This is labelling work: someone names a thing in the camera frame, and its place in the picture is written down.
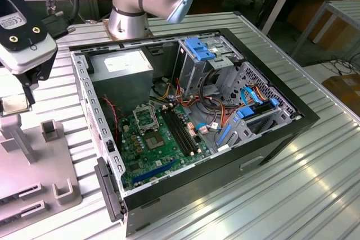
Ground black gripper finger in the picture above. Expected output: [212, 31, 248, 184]
[15, 51, 57, 106]

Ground silver CPU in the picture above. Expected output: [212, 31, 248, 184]
[1, 95, 32, 115]

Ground metal locking lever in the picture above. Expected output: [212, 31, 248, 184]
[149, 99, 160, 132]

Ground CPU socket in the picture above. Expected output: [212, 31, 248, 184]
[142, 129, 166, 151]

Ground grey power supply unit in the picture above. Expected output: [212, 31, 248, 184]
[88, 48, 155, 115]

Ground grey parts rack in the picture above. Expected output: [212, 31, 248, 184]
[0, 112, 83, 224]

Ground black plastic case latch strip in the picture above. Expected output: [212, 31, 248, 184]
[93, 156, 125, 223]

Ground green motherboard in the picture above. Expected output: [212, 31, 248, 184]
[116, 103, 214, 193]

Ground black RAM slot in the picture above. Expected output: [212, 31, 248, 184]
[168, 108, 199, 153]
[162, 110, 192, 156]

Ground grey optical drive cage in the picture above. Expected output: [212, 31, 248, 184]
[172, 34, 244, 97]

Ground blue expansion slot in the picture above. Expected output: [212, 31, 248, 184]
[131, 159, 178, 184]

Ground blue drive bay latch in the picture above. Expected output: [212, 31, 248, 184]
[184, 37, 216, 62]

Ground black open PC case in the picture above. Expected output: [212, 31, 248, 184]
[68, 28, 321, 237]

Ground blue disk carrier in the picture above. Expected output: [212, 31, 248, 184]
[235, 97, 280, 120]

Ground perforated grey disk bay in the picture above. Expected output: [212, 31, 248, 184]
[215, 60, 304, 151]

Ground brown cardboard box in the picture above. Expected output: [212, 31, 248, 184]
[286, 0, 357, 52]
[322, 73, 360, 117]

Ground white wrist camera black plate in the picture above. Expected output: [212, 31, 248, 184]
[0, 0, 59, 75]

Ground thick black camera cable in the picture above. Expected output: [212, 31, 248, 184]
[41, 0, 80, 40]

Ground red black fan wire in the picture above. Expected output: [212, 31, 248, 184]
[101, 96, 124, 142]

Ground white plug blue wire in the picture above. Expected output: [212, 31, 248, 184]
[195, 121, 219, 136]

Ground orange yellow wire bundle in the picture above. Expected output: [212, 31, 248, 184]
[174, 78, 245, 128]

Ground blue carrier rail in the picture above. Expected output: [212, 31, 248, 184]
[215, 125, 232, 147]

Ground blue data wire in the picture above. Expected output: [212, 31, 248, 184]
[240, 85, 267, 109]

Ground orange yellow disk wires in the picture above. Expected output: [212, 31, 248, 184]
[251, 83, 271, 102]

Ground grey metal frame table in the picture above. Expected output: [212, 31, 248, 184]
[291, 0, 360, 64]

